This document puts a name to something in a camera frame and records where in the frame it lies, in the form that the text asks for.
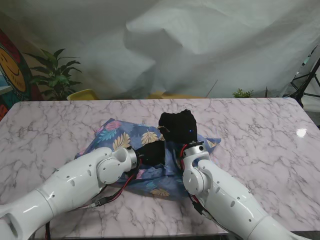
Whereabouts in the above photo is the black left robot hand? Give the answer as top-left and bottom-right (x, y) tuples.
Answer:
(136, 141), (167, 167)

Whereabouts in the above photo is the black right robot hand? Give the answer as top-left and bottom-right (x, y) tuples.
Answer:
(158, 109), (205, 146)

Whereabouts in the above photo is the blue leaf-print pillowcase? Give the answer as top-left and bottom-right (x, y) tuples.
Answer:
(74, 119), (222, 200)

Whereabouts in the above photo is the yellow wooden bench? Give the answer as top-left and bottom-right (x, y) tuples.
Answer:
(147, 90), (218, 100)

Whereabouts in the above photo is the small green plant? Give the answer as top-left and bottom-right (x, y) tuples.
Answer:
(232, 88), (254, 99)

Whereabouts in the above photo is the white backdrop sheet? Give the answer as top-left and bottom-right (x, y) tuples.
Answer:
(0, 0), (320, 101)

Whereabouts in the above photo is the yellow plastic chair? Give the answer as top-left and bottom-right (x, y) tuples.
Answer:
(66, 88), (99, 101)

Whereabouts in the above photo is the large green potted plant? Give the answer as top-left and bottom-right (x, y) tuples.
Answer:
(23, 47), (82, 101)

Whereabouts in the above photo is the dark stand with equipment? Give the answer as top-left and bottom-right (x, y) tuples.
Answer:
(284, 44), (320, 108)

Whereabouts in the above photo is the colourful smiley face board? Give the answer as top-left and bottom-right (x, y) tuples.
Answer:
(0, 28), (42, 121)

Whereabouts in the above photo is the red black left arm cable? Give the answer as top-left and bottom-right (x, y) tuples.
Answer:
(44, 172), (137, 238)

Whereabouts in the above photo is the red black arm cable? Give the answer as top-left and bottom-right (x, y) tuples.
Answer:
(179, 144), (218, 223)
(44, 172), (137, 238)

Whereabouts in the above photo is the red black right arm cable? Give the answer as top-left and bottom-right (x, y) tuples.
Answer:
(179, 144), (218, 223)

